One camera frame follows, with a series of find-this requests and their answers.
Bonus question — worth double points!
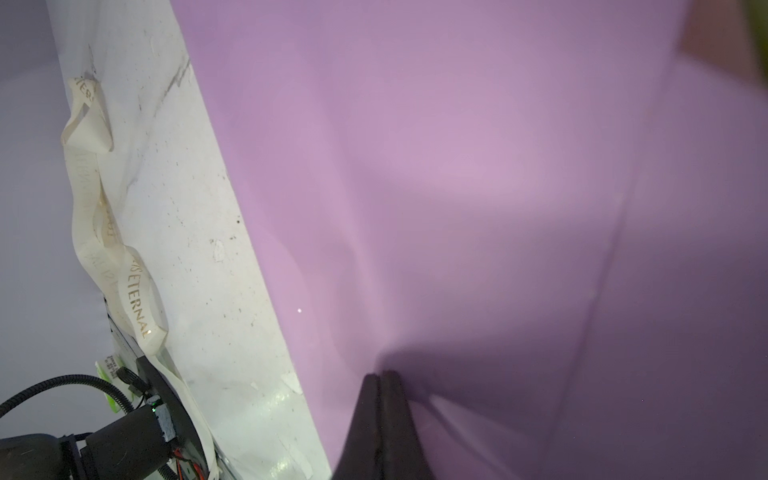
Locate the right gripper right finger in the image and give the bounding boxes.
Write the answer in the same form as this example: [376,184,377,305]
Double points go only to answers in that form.
[380,371,434,480]

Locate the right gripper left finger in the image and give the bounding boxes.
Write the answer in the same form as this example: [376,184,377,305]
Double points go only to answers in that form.
[332,374,382,480]

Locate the pink purple wrapping paper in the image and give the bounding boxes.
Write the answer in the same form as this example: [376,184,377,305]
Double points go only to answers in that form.
[173,1,767,479]

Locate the cream ribbon roll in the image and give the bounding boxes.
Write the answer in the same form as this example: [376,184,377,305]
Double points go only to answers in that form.
[60,77,221,479]

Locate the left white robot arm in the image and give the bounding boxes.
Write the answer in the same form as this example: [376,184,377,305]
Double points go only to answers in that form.
[1,374,184,479]

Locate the green white packet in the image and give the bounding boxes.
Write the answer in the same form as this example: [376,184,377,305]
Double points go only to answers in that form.
[95,355,122,413]

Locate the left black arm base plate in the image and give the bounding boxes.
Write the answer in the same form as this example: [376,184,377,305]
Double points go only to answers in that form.
[108,317,213,479]

